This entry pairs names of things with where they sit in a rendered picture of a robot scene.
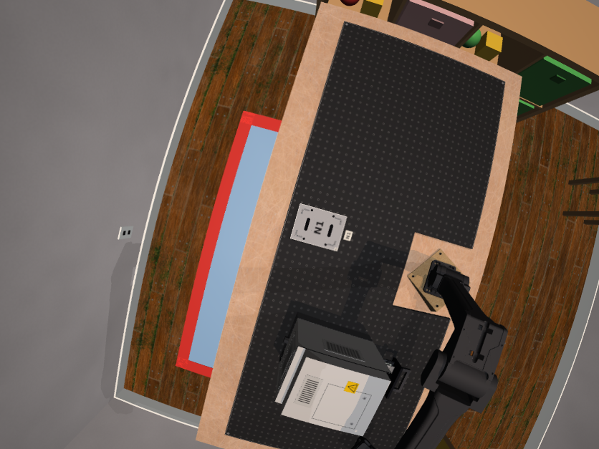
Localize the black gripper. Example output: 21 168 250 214
351 436 375 449

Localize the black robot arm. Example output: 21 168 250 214
394 260 508 449

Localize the dark grey machine housing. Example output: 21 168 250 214
275 312 411 436

